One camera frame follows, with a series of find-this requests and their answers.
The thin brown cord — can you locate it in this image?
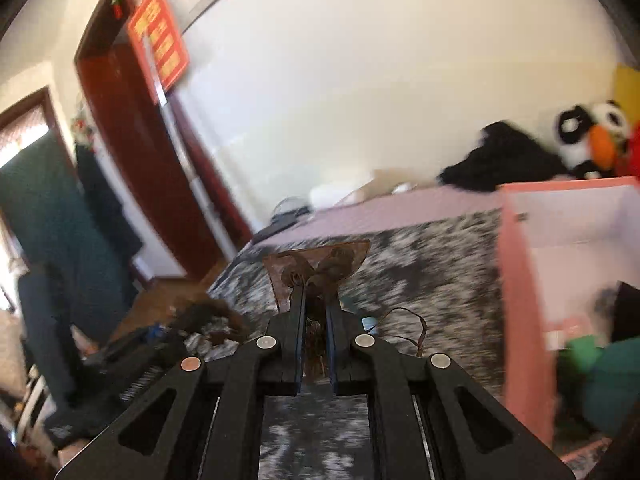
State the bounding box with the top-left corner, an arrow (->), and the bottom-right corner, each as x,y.
367,306 -> 427,358

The red-brown wooden door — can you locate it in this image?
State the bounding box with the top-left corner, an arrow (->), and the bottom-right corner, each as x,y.
74,0 -> 253,281

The yellow cushion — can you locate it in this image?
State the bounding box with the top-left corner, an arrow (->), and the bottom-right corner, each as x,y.
614,64 -> 640,123

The black and white patterned blanket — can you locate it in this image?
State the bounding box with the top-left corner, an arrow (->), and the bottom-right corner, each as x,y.
206,208 -> 507,480

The clear packet with brown contents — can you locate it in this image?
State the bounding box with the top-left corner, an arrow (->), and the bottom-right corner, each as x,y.
263,240 -> 371,380

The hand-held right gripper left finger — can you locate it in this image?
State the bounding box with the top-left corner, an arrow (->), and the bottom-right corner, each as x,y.
55,286 -> 307,480

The dark wire basket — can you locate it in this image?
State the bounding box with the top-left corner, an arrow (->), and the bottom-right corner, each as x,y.
269,196 -> 315,227

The orange and red plush toy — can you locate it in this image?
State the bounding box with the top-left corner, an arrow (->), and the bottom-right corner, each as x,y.
587,122 -> 640,178

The red door poster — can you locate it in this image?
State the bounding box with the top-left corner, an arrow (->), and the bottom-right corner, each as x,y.
126,0 -> 191,94

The black object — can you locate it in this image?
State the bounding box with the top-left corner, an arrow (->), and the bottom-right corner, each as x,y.
607,281 -> 640,345

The green door curtain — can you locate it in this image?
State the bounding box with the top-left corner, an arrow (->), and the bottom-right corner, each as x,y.
0,132 -> 143,311

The pink bedsheet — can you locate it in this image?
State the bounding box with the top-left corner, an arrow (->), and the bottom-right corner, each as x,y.
254,186 -> 505,250

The panda plush toy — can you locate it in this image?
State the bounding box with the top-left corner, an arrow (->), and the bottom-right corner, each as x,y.
556,100 -> 635,180

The black cloth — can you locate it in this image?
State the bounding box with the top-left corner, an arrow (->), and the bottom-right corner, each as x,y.
437,120 -> 568,193

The white pillow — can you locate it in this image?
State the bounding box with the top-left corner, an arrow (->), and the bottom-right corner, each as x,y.
310,182 -> 362,209

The brown fuzzy object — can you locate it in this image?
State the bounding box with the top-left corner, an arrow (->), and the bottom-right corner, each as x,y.
172,299 -> 253,347

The green object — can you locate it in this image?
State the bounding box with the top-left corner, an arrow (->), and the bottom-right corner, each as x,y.
557,335 -> 640,438

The pink cardboard box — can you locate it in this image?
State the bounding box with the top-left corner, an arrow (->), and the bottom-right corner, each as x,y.
496,176 -> 640,466

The dark hanging coat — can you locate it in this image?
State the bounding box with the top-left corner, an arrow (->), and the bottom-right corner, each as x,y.
75,144 -> 144,263

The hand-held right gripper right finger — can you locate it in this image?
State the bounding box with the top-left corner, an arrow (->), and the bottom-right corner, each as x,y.
325,304 -> 577,480

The brown cardboard box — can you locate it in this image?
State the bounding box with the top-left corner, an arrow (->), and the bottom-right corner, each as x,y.
345,167 -> 426,206

